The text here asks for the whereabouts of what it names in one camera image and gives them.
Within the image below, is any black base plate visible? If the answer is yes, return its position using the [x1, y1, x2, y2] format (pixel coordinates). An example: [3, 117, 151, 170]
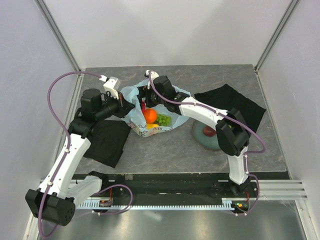
[89, 171, 258, 206]

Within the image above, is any left aluminium corner post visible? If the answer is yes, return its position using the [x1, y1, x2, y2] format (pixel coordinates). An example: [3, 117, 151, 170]
[34, 0, 81, 71]

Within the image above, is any orange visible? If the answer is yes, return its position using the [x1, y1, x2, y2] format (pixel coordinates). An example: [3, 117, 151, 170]
[143, 108, 158, 124]

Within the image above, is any right aluminium corner post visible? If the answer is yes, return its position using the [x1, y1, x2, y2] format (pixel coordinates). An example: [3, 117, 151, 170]
[254, 0, 300, 74]

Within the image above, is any right black cloth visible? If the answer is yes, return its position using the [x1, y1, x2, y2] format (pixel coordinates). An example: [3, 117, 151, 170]
[194, 84, 266, 133]

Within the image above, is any dark fruit plate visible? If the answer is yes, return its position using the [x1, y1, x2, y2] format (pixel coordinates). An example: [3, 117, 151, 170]
[191, 120, 221, 150]

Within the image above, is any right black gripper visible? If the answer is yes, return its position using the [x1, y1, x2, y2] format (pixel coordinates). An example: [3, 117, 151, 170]
[132, 84, 166, 110]

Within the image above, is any toothed cable duct rail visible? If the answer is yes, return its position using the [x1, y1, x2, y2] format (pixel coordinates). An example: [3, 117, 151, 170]
[77, 198, 246, 211]

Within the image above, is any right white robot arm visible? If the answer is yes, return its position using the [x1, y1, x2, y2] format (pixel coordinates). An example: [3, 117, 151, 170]
[138, 70, 251, 197]

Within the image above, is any black cloth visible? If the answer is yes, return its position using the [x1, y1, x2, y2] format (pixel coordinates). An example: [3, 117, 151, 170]
[83, 120, 131, 168]
[194, 84, 266, 133]

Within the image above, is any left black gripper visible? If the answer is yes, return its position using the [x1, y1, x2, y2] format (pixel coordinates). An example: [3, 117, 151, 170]
[95, 90, 135, 121]

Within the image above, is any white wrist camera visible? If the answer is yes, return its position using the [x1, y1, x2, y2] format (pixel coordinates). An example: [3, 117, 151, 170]
[99, 75, 121, 100]
[144, 70, 159, 80]

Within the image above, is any green grape bunch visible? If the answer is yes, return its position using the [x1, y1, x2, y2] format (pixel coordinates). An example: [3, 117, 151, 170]
[155, 114, 172, 127]

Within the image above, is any light blue plastic bag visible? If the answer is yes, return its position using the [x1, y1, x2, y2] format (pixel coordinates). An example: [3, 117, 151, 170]
[121, 79, 189, 137]

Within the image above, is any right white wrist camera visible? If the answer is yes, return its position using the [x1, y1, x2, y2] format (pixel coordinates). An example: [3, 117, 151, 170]
[144, 70, 159, 80]

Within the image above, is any left black cloth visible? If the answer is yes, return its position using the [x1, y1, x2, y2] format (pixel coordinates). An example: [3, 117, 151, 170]
[83, 120, 131, 168]

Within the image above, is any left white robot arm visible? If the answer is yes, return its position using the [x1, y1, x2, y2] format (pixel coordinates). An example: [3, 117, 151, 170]
[25, 88, 135, 226]

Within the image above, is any red apple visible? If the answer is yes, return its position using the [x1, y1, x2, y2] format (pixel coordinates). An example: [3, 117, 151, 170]
[141, 101, 146, 112]

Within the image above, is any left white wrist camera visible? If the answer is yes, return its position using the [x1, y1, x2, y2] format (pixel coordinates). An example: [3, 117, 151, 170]
[99, 75, 121, 100]

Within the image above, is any aluminium corner post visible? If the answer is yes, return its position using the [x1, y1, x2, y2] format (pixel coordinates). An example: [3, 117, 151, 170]
[34, 0, 81, 71]
[254, 0, 300, 74]

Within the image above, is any yellow mango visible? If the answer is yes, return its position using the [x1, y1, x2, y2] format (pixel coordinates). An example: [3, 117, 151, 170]
[146, 123, 159, 130]

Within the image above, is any dark purple plum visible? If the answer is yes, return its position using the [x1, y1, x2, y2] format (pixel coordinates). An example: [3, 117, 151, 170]
[202, 126, 216, 137]

